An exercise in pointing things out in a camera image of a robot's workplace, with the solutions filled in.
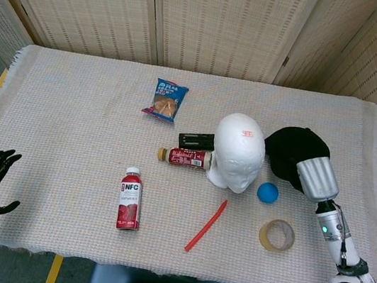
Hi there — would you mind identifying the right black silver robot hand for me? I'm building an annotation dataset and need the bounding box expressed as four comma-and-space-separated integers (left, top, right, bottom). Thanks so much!
290, 152, 345, 205

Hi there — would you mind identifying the black baseball cap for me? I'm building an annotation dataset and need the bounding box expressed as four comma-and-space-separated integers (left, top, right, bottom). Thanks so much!
256, 121, 335, 198

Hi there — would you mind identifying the white foam mannequin head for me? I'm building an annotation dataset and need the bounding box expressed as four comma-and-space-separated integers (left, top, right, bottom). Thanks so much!
202, 109, 272, 198

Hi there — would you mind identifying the blue ball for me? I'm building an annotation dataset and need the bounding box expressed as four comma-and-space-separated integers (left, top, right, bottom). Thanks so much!
255, 180, 281, 205

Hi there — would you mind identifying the clear tape roll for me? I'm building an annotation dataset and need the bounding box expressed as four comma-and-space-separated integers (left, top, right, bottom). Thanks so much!
257, 216, 298, 255

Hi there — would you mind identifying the beige woven tablecloth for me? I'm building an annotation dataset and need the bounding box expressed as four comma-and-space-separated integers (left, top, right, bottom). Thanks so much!
0, 38, 377, 283

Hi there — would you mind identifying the red plastic stick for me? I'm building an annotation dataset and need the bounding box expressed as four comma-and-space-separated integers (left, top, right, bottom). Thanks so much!
184, 194, 229, 257

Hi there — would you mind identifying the black rectangular box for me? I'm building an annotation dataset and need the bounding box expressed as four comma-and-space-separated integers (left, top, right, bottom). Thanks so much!
176, 128, 218, 154

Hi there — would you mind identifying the red label bottle tan cap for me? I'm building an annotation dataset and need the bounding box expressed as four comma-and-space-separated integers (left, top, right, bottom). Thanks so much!
155, 143, 215, 172

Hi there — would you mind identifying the red NFC juice bottle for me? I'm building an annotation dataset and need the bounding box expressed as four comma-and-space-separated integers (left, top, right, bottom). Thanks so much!
112, 165, 149, 233

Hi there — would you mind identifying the blue snack bag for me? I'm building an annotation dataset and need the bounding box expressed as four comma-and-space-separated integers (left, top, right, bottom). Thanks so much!
139, 75, 191, 125

